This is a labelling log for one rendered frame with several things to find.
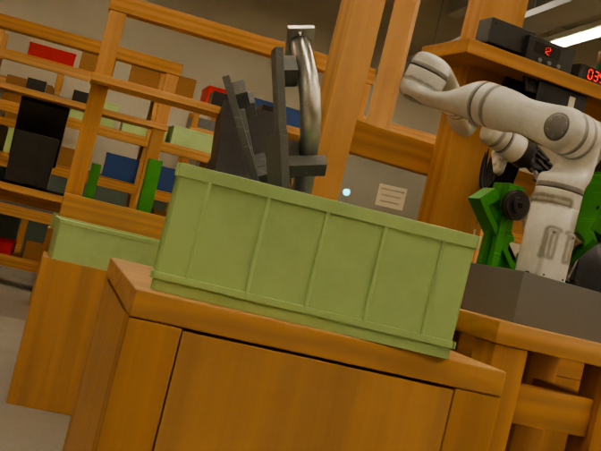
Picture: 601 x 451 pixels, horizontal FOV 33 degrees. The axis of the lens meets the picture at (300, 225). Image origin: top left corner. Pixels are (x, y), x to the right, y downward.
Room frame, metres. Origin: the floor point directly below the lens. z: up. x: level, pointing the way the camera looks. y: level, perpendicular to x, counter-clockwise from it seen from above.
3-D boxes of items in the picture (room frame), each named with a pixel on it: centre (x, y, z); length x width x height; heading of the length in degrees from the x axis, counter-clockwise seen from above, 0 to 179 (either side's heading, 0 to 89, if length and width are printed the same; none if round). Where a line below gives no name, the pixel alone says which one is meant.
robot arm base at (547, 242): (1.96, -0.47, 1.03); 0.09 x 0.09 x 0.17; 23
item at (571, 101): (2.86, -0.60, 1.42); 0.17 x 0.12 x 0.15; 113
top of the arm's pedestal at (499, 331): (1.96, -0.47, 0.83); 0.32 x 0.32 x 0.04; 20
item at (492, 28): (2.80, -0.43, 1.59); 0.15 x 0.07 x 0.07; 113
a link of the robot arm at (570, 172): (1.96, -0.47, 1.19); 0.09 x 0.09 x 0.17; 42
